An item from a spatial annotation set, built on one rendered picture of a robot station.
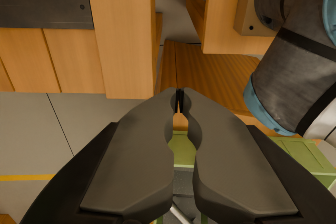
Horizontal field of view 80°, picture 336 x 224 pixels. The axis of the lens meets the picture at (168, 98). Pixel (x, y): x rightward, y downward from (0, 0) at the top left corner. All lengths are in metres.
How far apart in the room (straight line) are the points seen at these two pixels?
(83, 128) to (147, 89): 1.47
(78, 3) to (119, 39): 0.12
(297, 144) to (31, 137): 2.12
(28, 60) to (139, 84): 0.31
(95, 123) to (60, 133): 0.37
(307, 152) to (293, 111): 0.59
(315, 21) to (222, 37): 0.29
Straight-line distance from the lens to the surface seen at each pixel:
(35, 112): 2.09
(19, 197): 3.24
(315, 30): 0.34
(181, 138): 0.78
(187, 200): 0.93
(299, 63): 0.34
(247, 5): 0.51
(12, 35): 0.68
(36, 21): 0.60
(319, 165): 0.90
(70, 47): 0.61
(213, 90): 0.91
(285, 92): 0.35
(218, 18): 0.57
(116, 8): 0.52
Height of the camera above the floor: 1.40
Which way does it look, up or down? 58 degrees down
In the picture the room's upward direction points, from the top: 179 degrees counter-clockwise
